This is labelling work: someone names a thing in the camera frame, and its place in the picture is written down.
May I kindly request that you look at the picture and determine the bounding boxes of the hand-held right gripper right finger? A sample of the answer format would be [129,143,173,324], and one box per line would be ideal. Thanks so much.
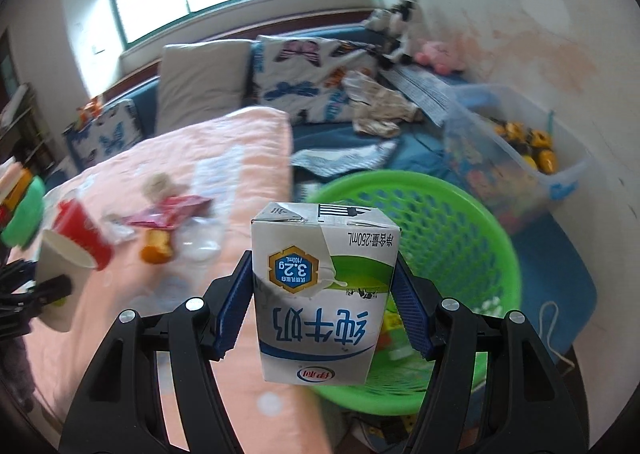
[390,254,588,454]

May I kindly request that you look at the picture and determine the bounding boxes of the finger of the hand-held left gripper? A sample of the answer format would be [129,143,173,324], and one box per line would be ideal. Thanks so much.
[0,259,72,335]

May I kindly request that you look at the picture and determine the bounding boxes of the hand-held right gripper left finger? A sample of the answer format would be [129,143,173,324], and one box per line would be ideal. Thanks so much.
[59,248,256,454]

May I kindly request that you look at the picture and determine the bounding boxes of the red paper cup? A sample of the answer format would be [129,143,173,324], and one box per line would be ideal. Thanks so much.
[37,199,113,332]

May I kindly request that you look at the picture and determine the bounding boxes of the green plastic basket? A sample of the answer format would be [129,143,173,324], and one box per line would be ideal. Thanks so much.
[305,170,522,414]

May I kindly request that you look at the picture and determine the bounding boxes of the white green milk carton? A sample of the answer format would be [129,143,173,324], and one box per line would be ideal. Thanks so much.
[250,201,403,385]

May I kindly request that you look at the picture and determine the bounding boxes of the orange lemon-shaped fruit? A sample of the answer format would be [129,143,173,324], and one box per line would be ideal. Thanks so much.
[140,228,176,265]

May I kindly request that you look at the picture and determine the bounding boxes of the clear plastic wrapper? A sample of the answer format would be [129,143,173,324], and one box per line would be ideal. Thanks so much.
[175,216,226,265]

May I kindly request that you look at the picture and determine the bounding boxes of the green plastic object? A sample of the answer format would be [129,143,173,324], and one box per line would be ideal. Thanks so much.
[0,176,46,250]

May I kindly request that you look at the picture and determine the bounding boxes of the red snack wrapper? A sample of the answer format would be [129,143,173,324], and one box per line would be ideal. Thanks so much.
[122,194,211,231]

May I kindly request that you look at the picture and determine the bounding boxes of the blue bed sheet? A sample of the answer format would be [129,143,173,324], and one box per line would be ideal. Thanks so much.
[290,69,598,357]

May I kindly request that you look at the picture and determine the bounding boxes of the pink white blanket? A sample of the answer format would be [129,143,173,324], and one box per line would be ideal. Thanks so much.
[15,106,333,454]

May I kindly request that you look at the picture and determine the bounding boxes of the dark wooden shelf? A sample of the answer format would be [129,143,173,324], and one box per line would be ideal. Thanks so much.
[0,29,56,175]

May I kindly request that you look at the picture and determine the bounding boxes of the small butterfly print pillow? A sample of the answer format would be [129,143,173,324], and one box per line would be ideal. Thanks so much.
[62,99,141,172]

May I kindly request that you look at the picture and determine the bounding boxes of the clear plastic storage bin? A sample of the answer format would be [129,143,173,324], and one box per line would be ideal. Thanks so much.
[442,84,591,235]

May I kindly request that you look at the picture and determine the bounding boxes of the blue white folded cloth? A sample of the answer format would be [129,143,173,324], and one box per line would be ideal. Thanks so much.
[291,141,401,177]

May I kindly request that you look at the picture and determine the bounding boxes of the orange plush toy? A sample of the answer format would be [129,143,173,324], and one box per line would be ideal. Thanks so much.
[75,99,106,127]

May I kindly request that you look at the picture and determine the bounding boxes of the yellow toy vehicles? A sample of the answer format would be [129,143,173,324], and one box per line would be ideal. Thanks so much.
[492,119,558,175]

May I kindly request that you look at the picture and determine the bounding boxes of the crumpled beige clothes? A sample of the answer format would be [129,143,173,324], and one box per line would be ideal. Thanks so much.
[345,70,421,137]

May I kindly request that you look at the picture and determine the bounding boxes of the white pillow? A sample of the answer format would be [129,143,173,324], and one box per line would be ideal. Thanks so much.
[156,40,253,137]

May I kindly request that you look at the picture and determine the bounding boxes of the grey white patterned cloth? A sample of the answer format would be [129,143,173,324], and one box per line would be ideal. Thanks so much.
[385,65,461,127]

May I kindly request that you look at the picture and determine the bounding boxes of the large butterfly print pillow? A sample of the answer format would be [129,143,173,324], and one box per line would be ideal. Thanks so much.
[247,35,381,125]

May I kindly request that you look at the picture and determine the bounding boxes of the pink plush toy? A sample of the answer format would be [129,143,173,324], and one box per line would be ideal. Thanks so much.
[414,40,466,75]

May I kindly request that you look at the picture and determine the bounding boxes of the black white cow plush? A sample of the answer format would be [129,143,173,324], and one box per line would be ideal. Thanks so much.
[365,0,421,67]

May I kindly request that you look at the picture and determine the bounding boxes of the white cord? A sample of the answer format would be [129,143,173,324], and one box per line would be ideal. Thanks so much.
[537,301,576,367]

